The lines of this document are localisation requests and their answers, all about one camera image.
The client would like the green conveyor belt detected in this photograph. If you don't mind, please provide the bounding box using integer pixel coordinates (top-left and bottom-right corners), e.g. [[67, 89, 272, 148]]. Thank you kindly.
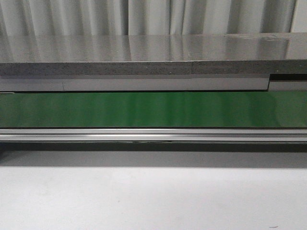
[[0, 92, 307, 128]]

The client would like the grey stone bench slab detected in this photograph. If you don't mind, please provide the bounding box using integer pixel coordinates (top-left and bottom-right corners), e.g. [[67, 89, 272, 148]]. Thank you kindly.
[[0, 33, 307, 92]]

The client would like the aluminium conveyor frame rail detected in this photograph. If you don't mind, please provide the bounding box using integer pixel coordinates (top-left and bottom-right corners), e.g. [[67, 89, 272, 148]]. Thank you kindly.
[[0, 128, 307, 142]]

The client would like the white pleated curtain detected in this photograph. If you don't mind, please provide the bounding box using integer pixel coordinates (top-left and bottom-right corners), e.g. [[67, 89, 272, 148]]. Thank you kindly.
[[0, 0, 307, 36]]

